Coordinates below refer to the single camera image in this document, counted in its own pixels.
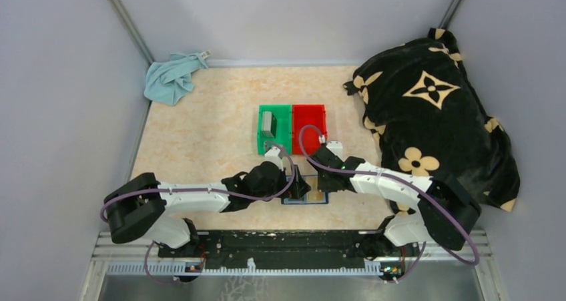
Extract navy blue card holder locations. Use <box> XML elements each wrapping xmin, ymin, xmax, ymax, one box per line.
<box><xmin>281</xmin><ymin>174</ymin><xmax>330</xmax><ymax>206</ymax></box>

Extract gold VIP card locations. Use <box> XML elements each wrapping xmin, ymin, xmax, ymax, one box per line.
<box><xmin>306</xmin><ymin>177</ymin><xmax>324</xmax><ymax>204</ymax></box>

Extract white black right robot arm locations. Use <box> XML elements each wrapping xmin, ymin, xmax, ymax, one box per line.
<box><xmin>307</xmin><ymin>141</ymin><xmax>481</xmax><ymax>256</ymax></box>

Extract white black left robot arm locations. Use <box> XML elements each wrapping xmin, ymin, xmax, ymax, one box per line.
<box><xmin>100</xmin><ymin>142</ymin><xmax>311</xmax><ymax>257</ymax></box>

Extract grey block in bin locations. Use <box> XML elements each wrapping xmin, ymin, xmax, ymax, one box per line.
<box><xmin>260</xmin><ymin>111</ymin><xmax>278</xmax><ymax>138</ymax></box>

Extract red plastic bin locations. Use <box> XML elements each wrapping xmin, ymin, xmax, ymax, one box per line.
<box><xmin>292</xmin><ymin>104</ymin><xmax>328</xmax><ymax>155</ymax></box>

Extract green plastic bin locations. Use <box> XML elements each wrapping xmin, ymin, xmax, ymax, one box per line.
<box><xmin>256</xmin><ymin>104</ymin><xmax>292</xmax><ymax>156</ymax></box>

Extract black floral pillow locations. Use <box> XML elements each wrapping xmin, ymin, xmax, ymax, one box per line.
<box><xmin>344</xmin><ymin>28</ymin><xmax>521</xmax><ymax>212</ymax></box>

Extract light blue cloth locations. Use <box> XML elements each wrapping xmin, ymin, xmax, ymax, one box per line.
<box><xmin>144</xmin><ymin>50</ymin><xmax>211</xmax><ymax>106</ymax></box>

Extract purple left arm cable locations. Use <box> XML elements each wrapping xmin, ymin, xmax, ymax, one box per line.
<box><xmin>99</xmin><ymin>141</ymin><xmax>296</xmax><ymax>286</ymax></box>

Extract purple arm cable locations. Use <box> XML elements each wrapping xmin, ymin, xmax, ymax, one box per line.
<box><xmin>298</xmin><ymin>124</ymin><xmax>481</xmax><ymax>284</ymax></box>
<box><xmin>99</xmin><ymin>141</ymin><xmax>296</xmax><ymax>286</ymax></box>

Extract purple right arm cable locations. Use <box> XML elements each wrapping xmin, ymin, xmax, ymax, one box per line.
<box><xmin>298</xmin><ymin>124</ymin><xmax>481</xmax><ymax>284</ymax></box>

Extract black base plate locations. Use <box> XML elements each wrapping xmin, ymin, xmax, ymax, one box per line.
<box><xmin>158</xmin><ymin>230</ymin><xmax>418</xmax><ymax>270</ymax></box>

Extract aluminium frame rail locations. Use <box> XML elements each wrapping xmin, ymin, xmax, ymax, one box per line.
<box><xmin>90</xmin><ymin>230</ymin><xmax>494</xmax><ymax>278</ymax></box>

